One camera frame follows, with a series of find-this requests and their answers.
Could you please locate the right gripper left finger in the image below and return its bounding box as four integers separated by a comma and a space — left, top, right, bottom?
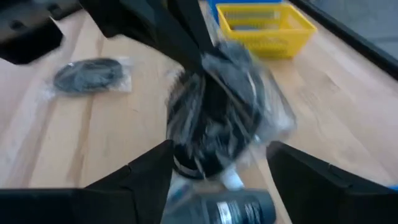
0, 139, 174, 224

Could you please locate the yellow plastic basket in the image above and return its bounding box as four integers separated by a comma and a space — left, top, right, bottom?
216, 2, 318, 59

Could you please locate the black item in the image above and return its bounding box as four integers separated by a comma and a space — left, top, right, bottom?
43, 57, 134, 96
166, 42, 296, 187

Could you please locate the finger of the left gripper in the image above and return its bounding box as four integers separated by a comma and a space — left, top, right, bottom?
79, 0, 203, 74
167, 0, 215, 55

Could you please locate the blue plastic basket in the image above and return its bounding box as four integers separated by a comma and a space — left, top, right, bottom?
206, 0, 284, 22

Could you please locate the black metal table frame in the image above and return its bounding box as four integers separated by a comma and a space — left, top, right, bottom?
287, 0, 398, 80

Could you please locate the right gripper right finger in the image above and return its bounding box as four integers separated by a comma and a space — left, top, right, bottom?
266, 141, 398, 224

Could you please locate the dark blue labelled bottle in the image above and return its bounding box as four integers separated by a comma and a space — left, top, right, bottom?
160, 188, 277, 224

